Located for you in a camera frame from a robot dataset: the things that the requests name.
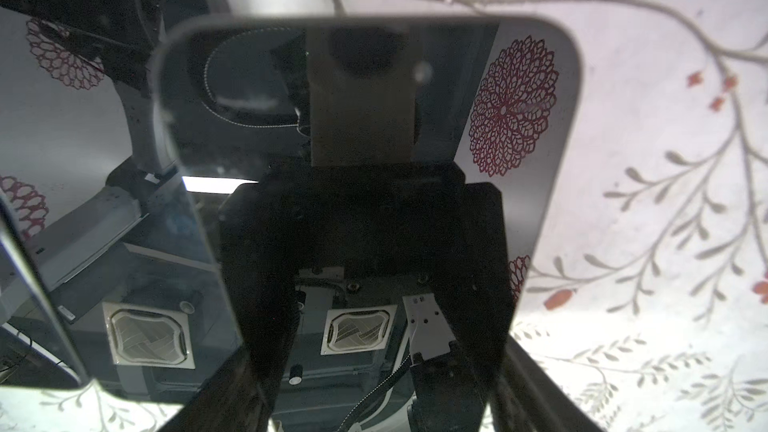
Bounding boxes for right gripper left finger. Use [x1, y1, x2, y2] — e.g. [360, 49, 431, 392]
[160, 346, 270, 432]

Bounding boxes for black phone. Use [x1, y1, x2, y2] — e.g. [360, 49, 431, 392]
[149, 14, 584, 432]
[1, 0, 239, 404]

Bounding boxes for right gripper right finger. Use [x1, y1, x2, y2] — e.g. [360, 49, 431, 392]
[489, 336, 601, 432]

